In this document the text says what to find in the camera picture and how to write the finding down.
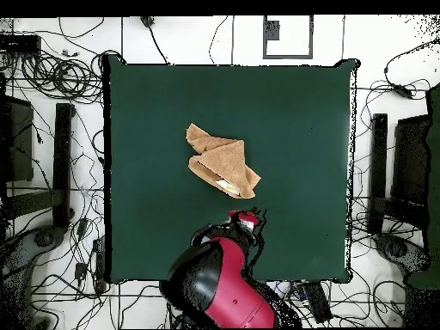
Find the tan terry towel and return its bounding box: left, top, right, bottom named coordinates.
left=185, top=122, right=262, bottom=200

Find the flat black box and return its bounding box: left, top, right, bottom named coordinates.
left=0, top=33, right=42, bottom=55

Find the dark green table cloth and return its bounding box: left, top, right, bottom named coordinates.
left=102, top=54, right=360, bottom=284

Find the narrow black power strip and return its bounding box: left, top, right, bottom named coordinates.
left=91, top=236, right=107, bottom=294

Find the dark cabinet box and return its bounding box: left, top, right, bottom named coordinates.
left=0, top=95, right=35, bottom=183
left=390, top=113, right=432, bottom=207

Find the black inline power adapter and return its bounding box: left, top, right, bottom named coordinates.
left=391, top=83, right=415, bottom=101

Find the black desk foot frame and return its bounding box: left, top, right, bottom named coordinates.
left=4, top=102, right=76, bottom=229
left=366, top=113, right=429, bottom=235

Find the grey square floor frame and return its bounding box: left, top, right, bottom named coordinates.
left=262, top=15, right=315, bottom=60

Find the coiled black cable bundle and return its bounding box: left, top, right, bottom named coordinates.
left=20, top=49, right=104, bottom=104

